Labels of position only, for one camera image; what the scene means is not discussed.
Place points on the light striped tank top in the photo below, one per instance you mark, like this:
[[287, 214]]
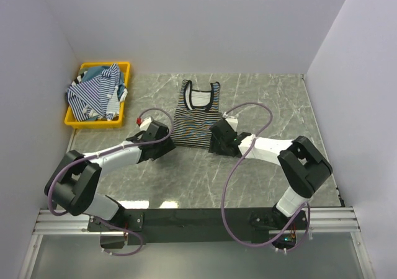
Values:
[[114, 104]]

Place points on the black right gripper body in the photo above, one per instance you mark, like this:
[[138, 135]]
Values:
[[218, 146]]

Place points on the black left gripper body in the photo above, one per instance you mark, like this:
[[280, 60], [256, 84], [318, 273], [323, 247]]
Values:
[[163, 147]]

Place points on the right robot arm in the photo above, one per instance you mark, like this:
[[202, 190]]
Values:
[[303, 165]]

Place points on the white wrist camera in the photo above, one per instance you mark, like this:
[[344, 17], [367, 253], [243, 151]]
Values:
[[232, 121], [145, 121]]

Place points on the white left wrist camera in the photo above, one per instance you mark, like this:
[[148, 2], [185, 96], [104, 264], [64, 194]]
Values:
[[145, 121]]

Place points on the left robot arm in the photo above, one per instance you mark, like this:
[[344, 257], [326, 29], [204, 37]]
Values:
[[73, 185]]

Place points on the black striped tank top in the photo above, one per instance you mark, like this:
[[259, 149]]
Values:
[[195, 113]]

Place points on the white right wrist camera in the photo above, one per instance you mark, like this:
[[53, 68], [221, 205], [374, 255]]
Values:
[[232, 121]]

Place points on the yellow plastic bin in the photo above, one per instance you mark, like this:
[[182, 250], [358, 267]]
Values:
[[117, 121]]

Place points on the aluminium extrusion rail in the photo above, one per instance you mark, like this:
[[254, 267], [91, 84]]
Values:
[[323, 220]]

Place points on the blue white striped tank top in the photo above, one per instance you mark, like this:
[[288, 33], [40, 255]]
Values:
[[88, 100]]

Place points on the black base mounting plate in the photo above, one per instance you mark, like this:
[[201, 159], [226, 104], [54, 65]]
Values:
[[254, 225]]

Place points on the teal tank top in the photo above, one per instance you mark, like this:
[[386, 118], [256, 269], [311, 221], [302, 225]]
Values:
[[85, 74]]

